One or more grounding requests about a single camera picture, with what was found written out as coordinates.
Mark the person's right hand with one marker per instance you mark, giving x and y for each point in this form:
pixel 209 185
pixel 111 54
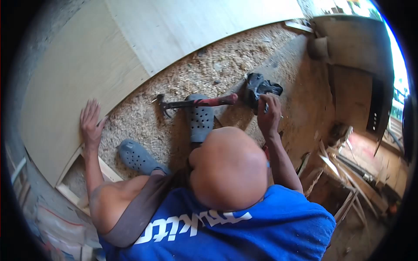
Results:
pixel 269 119

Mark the person's left hand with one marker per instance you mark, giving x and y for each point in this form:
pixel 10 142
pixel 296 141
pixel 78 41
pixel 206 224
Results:
pixel 90 130

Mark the person's right fingers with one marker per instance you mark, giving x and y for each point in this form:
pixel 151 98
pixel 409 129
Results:
pixel 271 101

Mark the person's left ring finger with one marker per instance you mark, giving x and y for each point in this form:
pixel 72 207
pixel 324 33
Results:
pixel 86 112

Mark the person's left middle finger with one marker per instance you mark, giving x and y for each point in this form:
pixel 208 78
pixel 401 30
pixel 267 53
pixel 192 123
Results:
pixel 92 109

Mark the person's left little finger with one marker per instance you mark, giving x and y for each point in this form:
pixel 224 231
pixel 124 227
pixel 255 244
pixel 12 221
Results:
pixel 82 118

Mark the person's left thumb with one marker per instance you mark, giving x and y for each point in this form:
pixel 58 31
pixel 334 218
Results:
pixel 103 122

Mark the person's left index finger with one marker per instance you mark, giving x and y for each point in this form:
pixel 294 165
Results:
pixel 97 111

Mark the black plastic bag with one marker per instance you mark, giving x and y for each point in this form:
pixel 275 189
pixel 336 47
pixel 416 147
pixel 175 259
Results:
pixel 258 85

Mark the tan plywood sheet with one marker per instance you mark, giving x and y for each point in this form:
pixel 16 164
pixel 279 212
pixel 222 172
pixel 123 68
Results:
pixel 75 81

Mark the person's legs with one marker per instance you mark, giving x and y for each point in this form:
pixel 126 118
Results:
pixel 201 120

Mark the short pale wood strip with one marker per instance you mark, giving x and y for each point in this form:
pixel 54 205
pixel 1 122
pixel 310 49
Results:
pixel 297 26

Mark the dark wooden workbench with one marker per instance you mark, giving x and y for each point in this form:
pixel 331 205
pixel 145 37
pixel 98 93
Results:
pixel 356 49

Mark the pale plywood sheet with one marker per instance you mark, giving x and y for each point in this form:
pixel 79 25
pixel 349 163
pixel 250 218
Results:
pixel 196 29

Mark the pile of wood scraps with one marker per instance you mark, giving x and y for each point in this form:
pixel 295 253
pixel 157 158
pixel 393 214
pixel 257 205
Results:
pixel 346 176

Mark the person's body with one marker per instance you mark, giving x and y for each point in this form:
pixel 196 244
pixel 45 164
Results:
pixel 248 231

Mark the light wooden frame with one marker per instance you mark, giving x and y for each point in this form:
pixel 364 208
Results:
pixel 73 192

